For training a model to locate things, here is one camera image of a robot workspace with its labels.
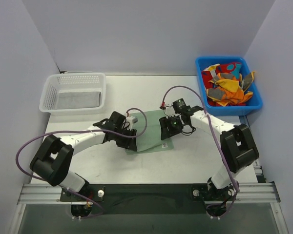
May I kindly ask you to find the grey orange-edged towel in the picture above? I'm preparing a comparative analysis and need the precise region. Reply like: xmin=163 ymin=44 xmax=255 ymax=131
xmin=241 ymin=71 xmax=255 ymax=92

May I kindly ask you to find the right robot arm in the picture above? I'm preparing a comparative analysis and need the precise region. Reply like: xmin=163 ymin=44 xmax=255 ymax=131
xmin=159 ymin=106 xmax=259 ymax=192

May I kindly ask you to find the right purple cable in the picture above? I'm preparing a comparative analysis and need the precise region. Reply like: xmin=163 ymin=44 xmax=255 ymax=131
xmin=159 ymin=85 xmax=240 ymax=217

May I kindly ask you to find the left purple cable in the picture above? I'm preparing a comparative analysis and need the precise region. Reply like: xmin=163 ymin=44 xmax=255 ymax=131
xmin=16 ymin=107 xmax=148 ymax=219

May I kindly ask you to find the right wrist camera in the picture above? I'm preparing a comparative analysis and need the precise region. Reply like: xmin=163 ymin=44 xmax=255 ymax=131
xmin=172 ymin=98 xmax=189 ymax=114

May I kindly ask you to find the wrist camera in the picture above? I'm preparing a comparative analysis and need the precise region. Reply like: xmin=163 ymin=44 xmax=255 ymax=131
xmin=126 ymin=116 xmax=138 ymax=125
xmin=172 ymin=98 xmax=189 ymax=114

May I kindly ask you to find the white perforated plastic basket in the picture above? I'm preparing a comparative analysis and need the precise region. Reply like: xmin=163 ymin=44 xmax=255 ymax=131
xmin=39 ymin=72 xmax=106 ymax=116

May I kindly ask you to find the black base mat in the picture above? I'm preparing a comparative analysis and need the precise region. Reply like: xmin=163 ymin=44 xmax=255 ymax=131
xmin=60 ymin=183 xmax=235 ymax=215

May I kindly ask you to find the red blue towel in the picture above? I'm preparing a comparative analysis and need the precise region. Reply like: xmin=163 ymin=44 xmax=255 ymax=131
xmin=201 ymin=62 xmax=242 ymax=89

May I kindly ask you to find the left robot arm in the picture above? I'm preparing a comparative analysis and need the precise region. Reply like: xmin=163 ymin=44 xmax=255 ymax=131
xmin=30 ymin=111 xmax=137 ymax=196

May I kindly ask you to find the orange towel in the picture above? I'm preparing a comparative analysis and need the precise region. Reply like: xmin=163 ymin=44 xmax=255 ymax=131
xmin=206 ymin=79 xmax=253 ymax=106

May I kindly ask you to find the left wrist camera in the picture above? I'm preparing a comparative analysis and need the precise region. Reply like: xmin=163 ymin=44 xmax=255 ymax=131
xmin=126 ymin=116 xmax=138 ymax=125

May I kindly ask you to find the grey panda towel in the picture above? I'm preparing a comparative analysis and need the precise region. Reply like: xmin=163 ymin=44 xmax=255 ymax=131
xmin=56 ymin=91 xmax=101 ymax=110

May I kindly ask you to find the green panda towel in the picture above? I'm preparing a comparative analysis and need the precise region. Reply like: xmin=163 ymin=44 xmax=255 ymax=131
xmin=125 ymin=110 xmax=174 ymax=155

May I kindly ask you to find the purple cable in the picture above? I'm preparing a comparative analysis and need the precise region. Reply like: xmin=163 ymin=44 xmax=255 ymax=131
xmin=16 ymin=107 xmax=148 ymax=219
xmin=159 ymin=85 xmax=240 ymax=217

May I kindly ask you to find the aluminium front rail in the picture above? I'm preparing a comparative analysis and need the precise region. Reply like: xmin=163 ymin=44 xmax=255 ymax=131
xmin=9 ymin=183 xmax=288 ymax=234

